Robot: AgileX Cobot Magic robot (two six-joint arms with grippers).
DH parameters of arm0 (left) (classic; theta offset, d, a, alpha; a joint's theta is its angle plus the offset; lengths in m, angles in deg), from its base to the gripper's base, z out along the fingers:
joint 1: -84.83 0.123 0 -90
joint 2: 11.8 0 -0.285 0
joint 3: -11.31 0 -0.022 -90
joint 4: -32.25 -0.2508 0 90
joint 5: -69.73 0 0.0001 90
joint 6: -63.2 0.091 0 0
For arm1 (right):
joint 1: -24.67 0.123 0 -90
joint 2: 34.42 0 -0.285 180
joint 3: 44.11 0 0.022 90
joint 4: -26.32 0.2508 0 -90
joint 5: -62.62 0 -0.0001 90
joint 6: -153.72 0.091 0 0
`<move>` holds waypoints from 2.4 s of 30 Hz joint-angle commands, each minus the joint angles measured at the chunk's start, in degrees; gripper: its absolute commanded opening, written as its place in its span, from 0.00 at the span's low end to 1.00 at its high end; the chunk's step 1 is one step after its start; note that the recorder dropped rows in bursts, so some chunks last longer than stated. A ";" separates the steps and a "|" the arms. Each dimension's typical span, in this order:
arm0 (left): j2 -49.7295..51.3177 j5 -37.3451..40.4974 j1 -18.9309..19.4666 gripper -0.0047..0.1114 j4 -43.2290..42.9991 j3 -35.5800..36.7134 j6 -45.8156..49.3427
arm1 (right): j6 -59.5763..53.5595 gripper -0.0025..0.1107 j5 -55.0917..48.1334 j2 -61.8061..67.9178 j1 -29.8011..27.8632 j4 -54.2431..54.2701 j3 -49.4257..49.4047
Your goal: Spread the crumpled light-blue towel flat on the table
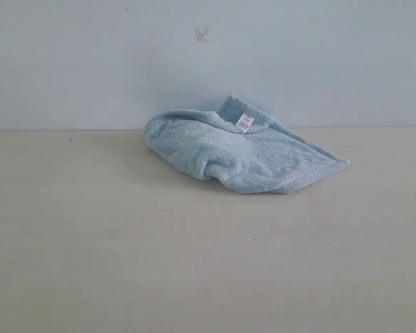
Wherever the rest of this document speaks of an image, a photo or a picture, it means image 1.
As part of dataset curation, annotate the light blue terry towel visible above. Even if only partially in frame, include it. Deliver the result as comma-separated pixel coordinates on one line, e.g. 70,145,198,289
144,96,349,194

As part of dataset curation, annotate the white towel care label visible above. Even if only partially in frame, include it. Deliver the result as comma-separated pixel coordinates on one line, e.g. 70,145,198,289
236,113,254,133

